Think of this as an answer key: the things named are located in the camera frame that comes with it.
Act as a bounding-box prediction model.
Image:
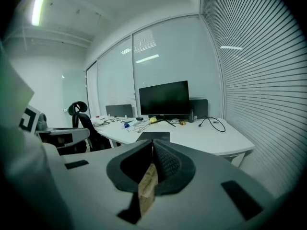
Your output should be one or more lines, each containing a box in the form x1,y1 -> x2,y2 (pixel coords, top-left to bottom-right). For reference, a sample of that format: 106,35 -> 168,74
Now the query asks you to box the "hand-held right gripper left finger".
106,139 -> 154,193

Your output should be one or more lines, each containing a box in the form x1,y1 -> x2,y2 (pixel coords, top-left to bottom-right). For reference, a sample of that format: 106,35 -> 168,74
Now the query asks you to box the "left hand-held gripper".
18,105 -> 90,150

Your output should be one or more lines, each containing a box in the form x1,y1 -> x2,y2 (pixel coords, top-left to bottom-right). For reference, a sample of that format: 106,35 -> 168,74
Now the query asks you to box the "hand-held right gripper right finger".
153,139 -> 196,196

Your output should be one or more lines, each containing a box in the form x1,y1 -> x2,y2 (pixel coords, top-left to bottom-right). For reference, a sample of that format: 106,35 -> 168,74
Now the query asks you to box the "black mouse pad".
135,131 -> 171,143

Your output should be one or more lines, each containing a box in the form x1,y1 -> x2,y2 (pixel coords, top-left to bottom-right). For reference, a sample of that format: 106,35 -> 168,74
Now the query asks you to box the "black office chair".
68,101 -> 114,152

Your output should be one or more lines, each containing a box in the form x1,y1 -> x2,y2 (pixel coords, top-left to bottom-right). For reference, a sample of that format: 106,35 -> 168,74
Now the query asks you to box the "dark grey desk divider panel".
189,99 -> 209,120
106,104 -> 134,119

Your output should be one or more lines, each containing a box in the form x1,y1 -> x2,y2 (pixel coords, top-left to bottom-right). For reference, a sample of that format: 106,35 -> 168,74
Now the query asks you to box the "black computer monitor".
139,80 -> 190,127

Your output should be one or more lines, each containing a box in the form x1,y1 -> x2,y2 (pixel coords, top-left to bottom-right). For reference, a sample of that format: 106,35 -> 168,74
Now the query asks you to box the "ceiling light strip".
32,0 -> 50,27

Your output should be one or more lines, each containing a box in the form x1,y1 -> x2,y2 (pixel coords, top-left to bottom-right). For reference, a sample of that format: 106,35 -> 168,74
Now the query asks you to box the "thin black adapter cable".
126,121 -> 151,134

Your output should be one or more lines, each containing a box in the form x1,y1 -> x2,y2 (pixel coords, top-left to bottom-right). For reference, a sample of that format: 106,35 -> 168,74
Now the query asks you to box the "thick black cable with plug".
198,116 -> 226,133

